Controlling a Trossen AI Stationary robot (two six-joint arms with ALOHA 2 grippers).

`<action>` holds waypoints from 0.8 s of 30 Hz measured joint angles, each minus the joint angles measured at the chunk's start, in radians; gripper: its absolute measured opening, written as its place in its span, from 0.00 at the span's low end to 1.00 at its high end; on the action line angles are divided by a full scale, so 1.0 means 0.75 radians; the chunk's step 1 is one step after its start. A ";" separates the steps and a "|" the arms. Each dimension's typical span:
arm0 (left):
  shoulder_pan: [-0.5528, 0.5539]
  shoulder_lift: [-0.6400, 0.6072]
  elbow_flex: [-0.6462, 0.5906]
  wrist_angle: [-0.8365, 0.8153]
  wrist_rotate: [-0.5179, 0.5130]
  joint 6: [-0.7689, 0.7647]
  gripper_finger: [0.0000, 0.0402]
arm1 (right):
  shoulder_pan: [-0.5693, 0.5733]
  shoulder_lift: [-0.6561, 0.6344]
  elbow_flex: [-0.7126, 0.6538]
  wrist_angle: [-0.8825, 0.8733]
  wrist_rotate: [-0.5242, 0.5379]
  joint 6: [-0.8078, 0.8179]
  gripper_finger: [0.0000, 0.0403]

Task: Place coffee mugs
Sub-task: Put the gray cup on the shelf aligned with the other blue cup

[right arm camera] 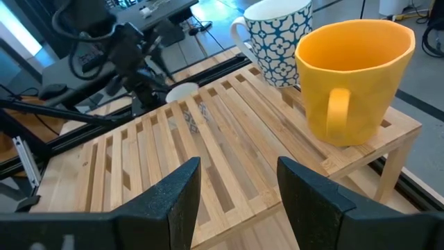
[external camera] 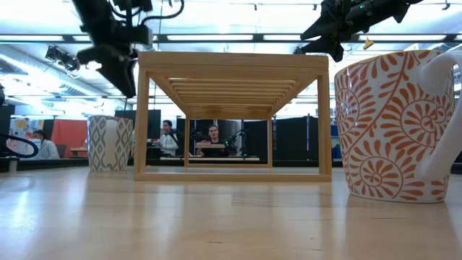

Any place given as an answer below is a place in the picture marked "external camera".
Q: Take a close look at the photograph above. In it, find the wooden slatted rack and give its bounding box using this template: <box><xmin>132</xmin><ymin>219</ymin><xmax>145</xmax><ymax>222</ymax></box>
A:
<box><xmin>132</xmin><ymin>50</ymin><xmax>334</xmax><ymax>183</ymax></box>

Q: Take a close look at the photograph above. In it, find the black partition screen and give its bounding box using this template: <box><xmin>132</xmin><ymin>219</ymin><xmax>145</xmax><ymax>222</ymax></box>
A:
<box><xmin>273</xmin><ymin>115</ymin><xmax>321</xmax><ymax>163</ymax></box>

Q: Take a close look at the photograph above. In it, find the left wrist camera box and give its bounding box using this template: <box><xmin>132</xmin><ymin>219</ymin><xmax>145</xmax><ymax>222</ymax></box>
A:
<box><xmin>115</xmin><ymin>25</ymin><xmax>154</xmax><ymax>47</ymax></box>

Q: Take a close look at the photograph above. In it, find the person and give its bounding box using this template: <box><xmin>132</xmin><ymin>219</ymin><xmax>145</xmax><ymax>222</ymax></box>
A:
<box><xmin>199</xmin><ymin>124</ymin><xmax>230</xmax><ymax>158</ymax></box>
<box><xmin>157</xmin><ymin>119</ymin><xmax>180</xmax><ymax>157</ymax></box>
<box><xmin>31</xmin><ymin>129</ymin><xmax>61</xmax><ymax>160</ymax></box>

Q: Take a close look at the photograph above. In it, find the red partition panel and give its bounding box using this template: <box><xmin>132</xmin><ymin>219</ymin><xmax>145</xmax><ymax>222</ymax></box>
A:
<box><xmin>51</xmin><ymin>118</ymin><xmax>89</xmax><ymax>159</ymax></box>

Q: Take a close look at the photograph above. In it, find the black cable loop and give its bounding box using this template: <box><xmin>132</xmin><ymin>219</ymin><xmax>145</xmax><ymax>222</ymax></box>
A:
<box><xmin>0</xmin><ymin>132</ymin><xmax>40</xmax><ymax>159</ymax></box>

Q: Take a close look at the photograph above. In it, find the white mug orange floral pattern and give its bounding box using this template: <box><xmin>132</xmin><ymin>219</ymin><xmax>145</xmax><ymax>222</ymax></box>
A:
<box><xmin>334</xmin><ymin>49</ymin><xmax>462</xmax><ymax>204</ymax></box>

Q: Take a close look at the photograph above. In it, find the white mug grey diamond pattern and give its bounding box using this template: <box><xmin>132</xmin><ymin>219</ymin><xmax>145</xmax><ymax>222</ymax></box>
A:
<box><xmin>87</xmin><ymin>114</ymin><xmax>134</xmax><ymax>173</ymax></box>

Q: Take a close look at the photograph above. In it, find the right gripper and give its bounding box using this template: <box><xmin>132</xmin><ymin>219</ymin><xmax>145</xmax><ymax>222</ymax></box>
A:
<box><xmin>300</xmin><ymin>0</ymin><xmax>362</xmax><ymax>63</ymax></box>

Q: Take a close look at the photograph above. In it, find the black display panel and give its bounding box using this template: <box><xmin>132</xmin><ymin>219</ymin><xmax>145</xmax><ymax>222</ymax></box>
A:
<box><xmin>114</xmin><ymin>109</ymin><xmax>162</xmax><ymax>145</ymax></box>

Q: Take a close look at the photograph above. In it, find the black ceiling spotlight fixture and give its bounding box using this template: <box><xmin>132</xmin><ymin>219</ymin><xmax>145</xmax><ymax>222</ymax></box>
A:
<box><xmin>45</xmin><ymin>45</ymin><xmax>81</xmax><ymax>72</ymax></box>

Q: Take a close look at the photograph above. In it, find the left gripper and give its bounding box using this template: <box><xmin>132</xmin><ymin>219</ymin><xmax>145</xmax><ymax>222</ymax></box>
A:
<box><xmin>76</xmin><ymin>27</ymin><xmax>139</xmax><ymax>99</ymax></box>

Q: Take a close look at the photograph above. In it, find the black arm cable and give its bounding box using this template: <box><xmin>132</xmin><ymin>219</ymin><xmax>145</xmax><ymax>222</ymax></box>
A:
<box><xmin>108</xmin><ymin>0</ymin><xmax>186</xmax><ymax>27</ymax></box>

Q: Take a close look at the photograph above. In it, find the colourful wall poster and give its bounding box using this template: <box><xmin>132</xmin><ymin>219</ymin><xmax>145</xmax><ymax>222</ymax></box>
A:
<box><xmin>9</xmin><ymin>118</ymin><xmax>45</xmax><ymax>155</ymax></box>

